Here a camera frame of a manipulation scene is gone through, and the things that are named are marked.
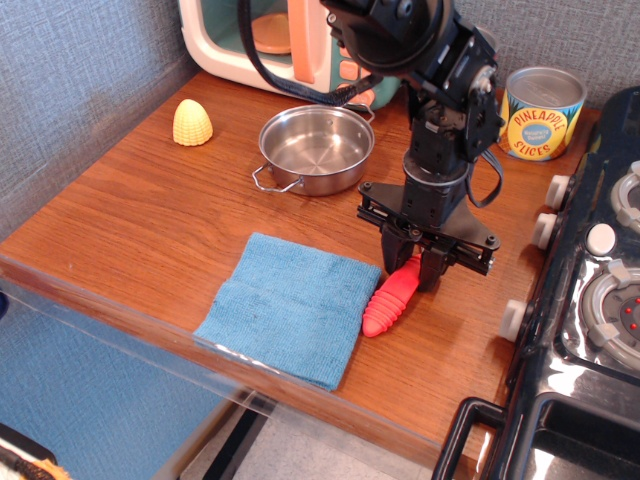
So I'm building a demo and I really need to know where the black braided cable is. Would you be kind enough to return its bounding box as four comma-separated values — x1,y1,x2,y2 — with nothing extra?
237,0,386,107

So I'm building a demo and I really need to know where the tomato sauce can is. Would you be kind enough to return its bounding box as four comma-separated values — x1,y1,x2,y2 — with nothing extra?
473,26,498,58

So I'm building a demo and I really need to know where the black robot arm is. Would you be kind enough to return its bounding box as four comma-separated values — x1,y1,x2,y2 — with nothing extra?
323,1,503,291

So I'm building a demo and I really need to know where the black toy stove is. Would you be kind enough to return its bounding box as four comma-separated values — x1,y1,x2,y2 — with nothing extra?
433,87,639,479

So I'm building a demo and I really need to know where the yellow toy corn piece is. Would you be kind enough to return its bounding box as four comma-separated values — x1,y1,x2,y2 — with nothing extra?
172,99,213,147

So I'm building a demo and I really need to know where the pineapple slices can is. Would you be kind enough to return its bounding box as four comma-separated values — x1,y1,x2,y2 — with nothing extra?
498,66,587,162

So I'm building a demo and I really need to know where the orange black object at corner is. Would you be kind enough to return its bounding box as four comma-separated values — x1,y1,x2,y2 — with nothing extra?
1,424,71,479

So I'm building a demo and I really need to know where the clear acrylic barrier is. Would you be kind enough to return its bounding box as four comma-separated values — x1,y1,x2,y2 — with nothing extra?
1,259,440,479

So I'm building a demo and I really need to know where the blue folded cloth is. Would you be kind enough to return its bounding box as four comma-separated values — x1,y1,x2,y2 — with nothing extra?
195,233,381,391

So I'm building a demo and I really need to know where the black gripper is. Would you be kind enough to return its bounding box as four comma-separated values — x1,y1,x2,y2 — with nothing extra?
358,166,500,292

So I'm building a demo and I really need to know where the toy microwave oven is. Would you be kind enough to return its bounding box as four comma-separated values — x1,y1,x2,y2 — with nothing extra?
178,0,370,93

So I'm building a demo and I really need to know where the small steel pot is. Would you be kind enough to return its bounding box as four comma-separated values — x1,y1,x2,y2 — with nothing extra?
252,104,375,197

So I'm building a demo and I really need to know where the red handled metal spoon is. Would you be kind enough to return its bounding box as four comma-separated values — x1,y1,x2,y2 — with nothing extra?
362,255,421,338

